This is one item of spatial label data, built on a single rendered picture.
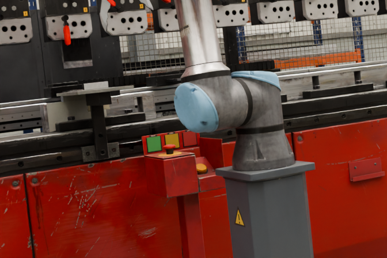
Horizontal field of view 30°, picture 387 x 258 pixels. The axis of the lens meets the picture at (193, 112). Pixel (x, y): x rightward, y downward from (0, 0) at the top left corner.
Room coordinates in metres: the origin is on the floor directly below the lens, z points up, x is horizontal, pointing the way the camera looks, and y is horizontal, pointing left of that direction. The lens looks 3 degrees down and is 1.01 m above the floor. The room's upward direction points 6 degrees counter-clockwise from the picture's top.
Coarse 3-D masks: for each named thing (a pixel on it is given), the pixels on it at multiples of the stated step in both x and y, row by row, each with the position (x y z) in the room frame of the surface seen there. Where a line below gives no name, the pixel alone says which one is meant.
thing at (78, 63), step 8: (72, 40) 2.44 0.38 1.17; (80, 40) 2.45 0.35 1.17; (88, 40) 2.46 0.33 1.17; (64, 48) 2.42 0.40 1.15; (72, 48) 2.43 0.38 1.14; (80, 48) 2.45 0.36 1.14; (88, 48) 2.46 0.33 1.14; (64, 56) 2.42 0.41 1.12; (72, 56) 2.43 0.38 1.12; (80, 56) 2.44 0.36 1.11; (88, 56) 2.46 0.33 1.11; (64, 64) 2.43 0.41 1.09; (72, 64) 2.44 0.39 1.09; (80, 64) 2.45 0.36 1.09; (88, 64) 2.46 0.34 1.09
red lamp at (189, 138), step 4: (184, 132) 2.30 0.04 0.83; (188, 132) 2.31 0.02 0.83; (192, 132) 2.31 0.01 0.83; (184, 136) 2.30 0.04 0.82; (188, 136) 2.30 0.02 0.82; (192, 136) 2.31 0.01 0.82; (184, 140) 2.30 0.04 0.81; (188, 140) 2.30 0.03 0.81; (192, 140) 2.31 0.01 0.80; (184, 144) 2.30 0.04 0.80; (188, 144) 2.30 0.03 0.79; (192, 144) 2.31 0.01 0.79; (196, 144) 2.32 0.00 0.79
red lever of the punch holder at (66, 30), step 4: (64, 16) 2.35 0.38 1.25; (68, 16) 2.36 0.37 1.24; (64, 20) 2.36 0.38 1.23; (64, 24) 2.36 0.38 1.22; (64, 28) 2.36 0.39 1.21; (68, 28) 2.36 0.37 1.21; (64, 32) 2.36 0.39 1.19; (68, 32) 2.36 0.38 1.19; (64, 36) 2.36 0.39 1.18; (68, 36) 2.36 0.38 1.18; (64, 40) 2.37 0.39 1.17; (68, 40) 2.36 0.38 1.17; (68, 44) 2.36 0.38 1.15
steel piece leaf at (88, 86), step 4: (84, 84) 2.29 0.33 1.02; (88, 84) 2.30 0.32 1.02; (92, 84) 2.30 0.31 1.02; (96, 84) 2.31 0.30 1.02; (100, 84) 2.32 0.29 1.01; (104, 84) 2.33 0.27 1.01; (84, 88) 2.29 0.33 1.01; (88, 88) 2.30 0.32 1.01; (92, 88) 2.30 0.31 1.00; (96, 88) 2.31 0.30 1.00; (100, 88) 2.32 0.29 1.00
